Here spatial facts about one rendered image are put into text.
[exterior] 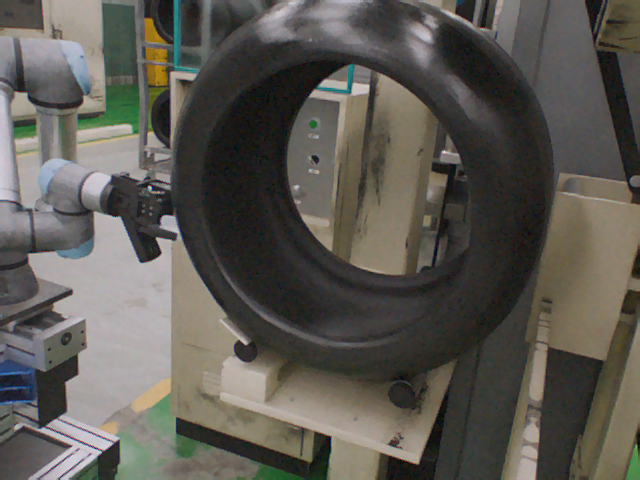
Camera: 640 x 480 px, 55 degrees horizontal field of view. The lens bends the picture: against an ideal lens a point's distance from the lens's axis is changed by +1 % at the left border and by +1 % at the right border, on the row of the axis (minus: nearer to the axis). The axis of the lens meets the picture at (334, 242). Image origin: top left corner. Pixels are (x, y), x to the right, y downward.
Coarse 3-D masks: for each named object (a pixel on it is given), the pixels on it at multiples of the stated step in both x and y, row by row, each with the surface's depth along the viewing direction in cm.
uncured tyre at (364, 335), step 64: (320, 0) 82; (384, 0) 80; (256, 64) 84; (320, 64) 111; (384, 64) 78; (448, 64) 76; (512, 64) 90; (192, 128) 91; (256, 128) 117; (448, 128) 77; (512, 128) 77; (192, 192) 94; (256, 192) 122; (512, 192) 78; (192, 256) 98; (256, 256) 118; (320, 256) 122; (512, 256) 81; (256, 320) 97; (320, 320) 115; (384, 320) 117; (448, 320) 85
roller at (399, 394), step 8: (416, 376) 99; (424, 376) 102; (392, 384) 97; (400, 384) 96; (408, 384) 96; (416, 384) 98; (392, 392) 97; (400, 392) 96; (408, 392) 96; (416, 392) 97; (392, 400) 97; (400, 400) 97; (408, 400) 96
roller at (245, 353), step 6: (240, 342) 105; (252, 342) 104; (234, 348) 105; (240, 348) 105; (246, 348) 105; (252, 348) 104; (258, 348) 105; (264, 348) 107; (240, 354) 105; (246, 354) 105; (252, 354) 104; (258, 354) 106; (240, 360) 106; (246, 360) 105; (252, 360) 105
